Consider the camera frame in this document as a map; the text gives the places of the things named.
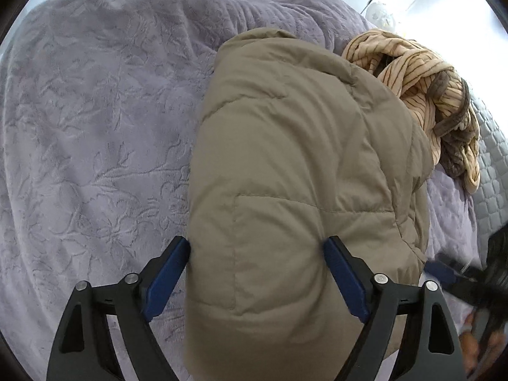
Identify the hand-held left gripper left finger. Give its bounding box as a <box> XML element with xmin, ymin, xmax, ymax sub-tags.
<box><xmin>47</xmin><ymin>235</ymin><xmax>192</xmax><ymax>381</ymax></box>

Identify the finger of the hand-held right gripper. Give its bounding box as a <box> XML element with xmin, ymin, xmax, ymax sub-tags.
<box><xmin>426</xmin><ymin>259</ymin><xmax>483</xmax><ymax>291</ymax></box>

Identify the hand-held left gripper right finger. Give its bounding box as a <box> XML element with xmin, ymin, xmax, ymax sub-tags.
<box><xmin>322</xmin><ymin>235</ymin><xmax>469</xmax><ymax>381</ymax></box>

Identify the khaki puffer jacket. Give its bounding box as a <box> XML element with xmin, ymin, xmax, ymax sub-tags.
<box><xmin>184</xmin><ymin>28</ymin><xmax>435</xmax><ymax>381</ymax></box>

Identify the person's right hand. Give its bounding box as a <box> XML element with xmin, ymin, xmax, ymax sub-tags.
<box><xmin>460</xmin><ymin>313</ymin><xmax>506</xmax><ymax>371</ymax></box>

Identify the grey quilted mattress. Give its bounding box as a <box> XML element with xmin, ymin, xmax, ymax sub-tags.
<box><xmin>464</xmin><ymin>94</ymin><xmax>508</xmax><ymax>244</ymax></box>

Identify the purple embossed blanket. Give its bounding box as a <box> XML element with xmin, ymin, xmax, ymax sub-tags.
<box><xmin>0</xmin><ymin>0</ymin><xmax>482</xmax><ymax>381</ymax></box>

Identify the beige striped fleece garment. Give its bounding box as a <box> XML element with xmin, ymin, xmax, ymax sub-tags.
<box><xmin>341</xmin><ymin>30</ymin><xmax>482</xmax><ymax>194</ymax></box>

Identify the white round object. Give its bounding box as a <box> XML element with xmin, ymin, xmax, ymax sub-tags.
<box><xmin>365</xmin><ymin>1</ymin><xmax>398</xmax><ymax>29</ymax></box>

